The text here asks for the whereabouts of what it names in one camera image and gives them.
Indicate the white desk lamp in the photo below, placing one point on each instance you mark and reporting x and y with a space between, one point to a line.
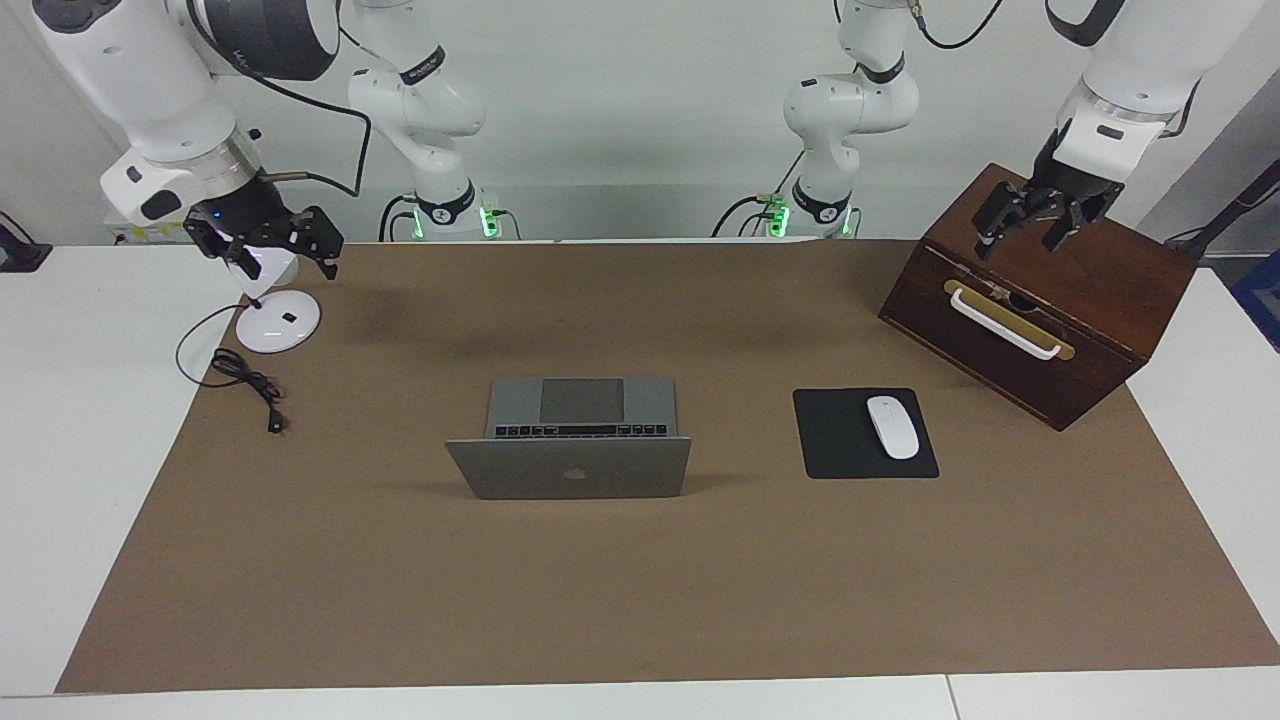
278 322

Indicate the black stand pole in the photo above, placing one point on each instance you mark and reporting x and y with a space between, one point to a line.
1240 205

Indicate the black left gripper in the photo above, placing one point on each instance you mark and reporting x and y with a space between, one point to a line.
1072 180

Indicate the black mouse pad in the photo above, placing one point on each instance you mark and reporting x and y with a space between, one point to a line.
835 440

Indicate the white computer mouse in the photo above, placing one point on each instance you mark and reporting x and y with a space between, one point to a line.
893 427

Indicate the black clamp mount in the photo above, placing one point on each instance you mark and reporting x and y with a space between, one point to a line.
18 250

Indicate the brown table mat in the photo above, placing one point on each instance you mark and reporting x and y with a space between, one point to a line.
600 580

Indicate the white wall power strip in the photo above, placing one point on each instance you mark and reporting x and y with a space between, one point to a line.
150 232

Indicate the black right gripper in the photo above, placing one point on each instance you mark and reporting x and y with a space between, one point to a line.
250 215

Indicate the blue crate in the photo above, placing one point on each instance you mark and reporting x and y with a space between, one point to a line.
1262 300

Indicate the silver grey laptop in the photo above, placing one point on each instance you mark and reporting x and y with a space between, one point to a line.
570 470

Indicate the dark brown wooden box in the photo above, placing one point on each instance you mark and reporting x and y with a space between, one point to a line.
1110 290

